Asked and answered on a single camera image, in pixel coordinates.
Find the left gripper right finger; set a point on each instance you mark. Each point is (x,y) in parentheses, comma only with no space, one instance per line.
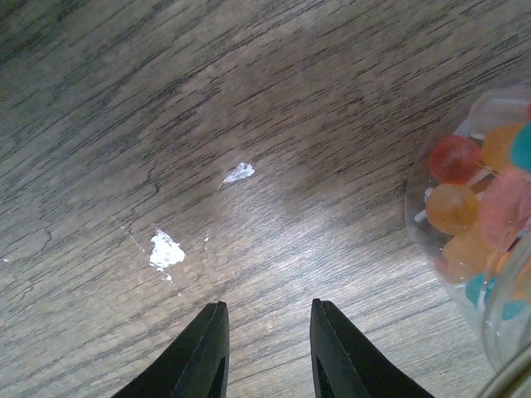
(346,364)

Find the clear plastic jar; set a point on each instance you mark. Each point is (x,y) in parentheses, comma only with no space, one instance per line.
(467,206)

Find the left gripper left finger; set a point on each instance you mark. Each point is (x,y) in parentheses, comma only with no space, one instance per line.
(195,364)

